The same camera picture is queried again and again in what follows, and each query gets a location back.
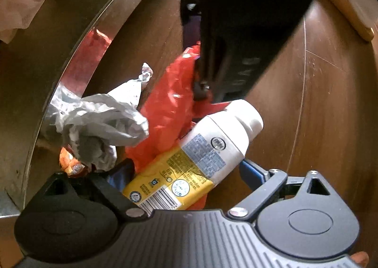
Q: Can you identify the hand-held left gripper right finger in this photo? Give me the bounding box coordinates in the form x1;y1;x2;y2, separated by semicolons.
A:
227;159;335;222

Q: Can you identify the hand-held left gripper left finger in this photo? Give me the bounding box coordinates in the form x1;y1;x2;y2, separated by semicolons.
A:
44;158;148;223

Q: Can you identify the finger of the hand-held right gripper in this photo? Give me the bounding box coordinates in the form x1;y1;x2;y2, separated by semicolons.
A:
193;57;214;102

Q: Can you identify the red plastic bag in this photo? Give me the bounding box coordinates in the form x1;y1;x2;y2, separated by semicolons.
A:
124;45;234;212

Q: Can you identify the yellow white plastic bottle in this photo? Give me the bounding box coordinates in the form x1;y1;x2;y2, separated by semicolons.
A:
122;99;264;212

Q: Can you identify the orange snack wrapper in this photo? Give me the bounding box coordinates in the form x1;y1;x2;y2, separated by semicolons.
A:
59;147;89;178

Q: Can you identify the crumpled white paper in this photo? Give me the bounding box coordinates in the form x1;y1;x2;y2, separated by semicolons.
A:
60;62;154;172

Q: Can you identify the metal bin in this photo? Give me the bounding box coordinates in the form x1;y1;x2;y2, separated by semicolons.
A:
0;0;175;218

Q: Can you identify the translucent white plastic bag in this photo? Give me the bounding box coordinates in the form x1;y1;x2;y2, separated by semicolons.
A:
0;0;48;44

